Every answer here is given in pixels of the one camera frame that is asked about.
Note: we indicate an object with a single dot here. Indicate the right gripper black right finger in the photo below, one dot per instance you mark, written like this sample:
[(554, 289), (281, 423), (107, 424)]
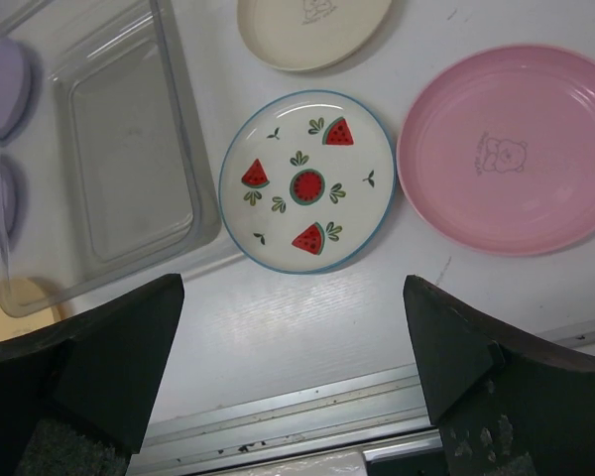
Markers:
[(505, 402)]

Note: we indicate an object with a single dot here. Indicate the yellow plastic plate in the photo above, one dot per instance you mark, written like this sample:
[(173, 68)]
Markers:
[(24, 310)]

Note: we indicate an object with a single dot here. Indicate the pink plastic plate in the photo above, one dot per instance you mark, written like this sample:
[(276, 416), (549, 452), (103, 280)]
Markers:
[(498, 152)]

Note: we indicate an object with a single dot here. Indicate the aluminium rail frame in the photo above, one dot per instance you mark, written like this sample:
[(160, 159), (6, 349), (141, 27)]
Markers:
[(240, 393)]

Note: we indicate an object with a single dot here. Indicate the white watermelon pattern plate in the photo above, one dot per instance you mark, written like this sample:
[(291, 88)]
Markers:
[(307, 182)]

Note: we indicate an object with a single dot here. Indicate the cream plastic plate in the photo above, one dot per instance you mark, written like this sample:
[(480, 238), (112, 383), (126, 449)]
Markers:
[(303, 36)]

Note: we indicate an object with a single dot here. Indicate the clear plastic bin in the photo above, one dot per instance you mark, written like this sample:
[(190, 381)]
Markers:
[(119, 179)]

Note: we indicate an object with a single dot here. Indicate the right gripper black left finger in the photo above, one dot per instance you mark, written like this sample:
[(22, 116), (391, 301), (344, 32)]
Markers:
[(76, 397)]

